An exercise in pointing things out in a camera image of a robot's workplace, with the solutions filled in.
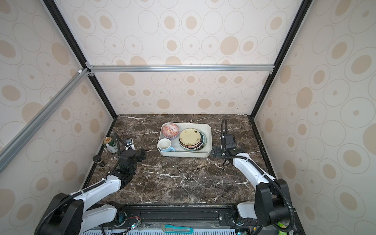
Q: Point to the black frame post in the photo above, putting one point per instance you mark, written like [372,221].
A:
[58,18]
[296,23]

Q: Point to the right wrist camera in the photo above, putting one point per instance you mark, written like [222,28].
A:
[228,142]

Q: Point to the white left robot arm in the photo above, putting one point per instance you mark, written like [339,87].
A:
[73,214]

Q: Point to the light blue ceramic mug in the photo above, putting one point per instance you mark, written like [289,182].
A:
[164,145]

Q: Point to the red patterned bowl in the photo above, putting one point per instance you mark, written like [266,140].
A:
[170,130]

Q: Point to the cream yellow printed plate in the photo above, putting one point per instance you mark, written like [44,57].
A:
[190,137]

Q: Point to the green snack packet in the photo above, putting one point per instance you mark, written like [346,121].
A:
[282,229]

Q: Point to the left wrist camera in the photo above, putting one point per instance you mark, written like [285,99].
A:
[129,144]

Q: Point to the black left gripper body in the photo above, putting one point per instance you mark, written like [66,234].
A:
[138,158]

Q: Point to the small dark cap bottle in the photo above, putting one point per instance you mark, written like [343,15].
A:
[99,161]

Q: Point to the black frame post left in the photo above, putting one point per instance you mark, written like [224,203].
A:
[58,18]

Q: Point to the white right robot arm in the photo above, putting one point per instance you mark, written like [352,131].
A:
[272,205]

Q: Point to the green label drink bottle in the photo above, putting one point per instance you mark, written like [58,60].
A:
[110,144]

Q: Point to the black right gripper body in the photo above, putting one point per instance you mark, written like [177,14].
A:
[220,152]

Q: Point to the teal utility knife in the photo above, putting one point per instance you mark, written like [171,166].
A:
[170,229]

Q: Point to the white plastic bin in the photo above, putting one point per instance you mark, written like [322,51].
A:
[180,152]

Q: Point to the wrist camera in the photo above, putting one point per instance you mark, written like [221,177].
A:
[129,144]
[228,142]

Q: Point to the silver aluminium rail left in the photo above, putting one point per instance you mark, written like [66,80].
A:
[24,136]

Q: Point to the silver aluminium rail back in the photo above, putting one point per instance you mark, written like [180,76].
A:
[130,69]

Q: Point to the white green rimmed plate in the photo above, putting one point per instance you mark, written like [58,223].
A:
[197,147]

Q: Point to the black frame post right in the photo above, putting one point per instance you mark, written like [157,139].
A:
[296,23]

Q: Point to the silver aluminium rail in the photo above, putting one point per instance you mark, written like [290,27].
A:
[130,69]
[24,136]

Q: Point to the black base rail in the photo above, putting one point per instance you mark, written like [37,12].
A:
[190,215]

